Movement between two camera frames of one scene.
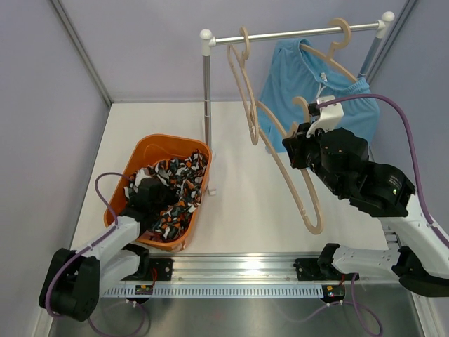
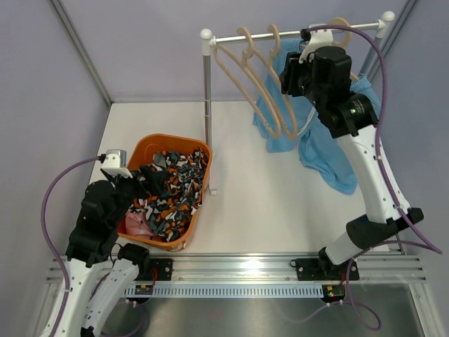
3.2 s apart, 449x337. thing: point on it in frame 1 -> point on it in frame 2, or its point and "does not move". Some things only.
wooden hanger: (302, 111) -> (266, 66)
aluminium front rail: (246, 270) does not move
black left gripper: (171, 196) -> (155, 182)
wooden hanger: (244, 86) -> (246, 71)
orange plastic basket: (148, 150) does not move
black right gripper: (297, 144) -> (292, 69)
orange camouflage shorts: (185, 175) does not move
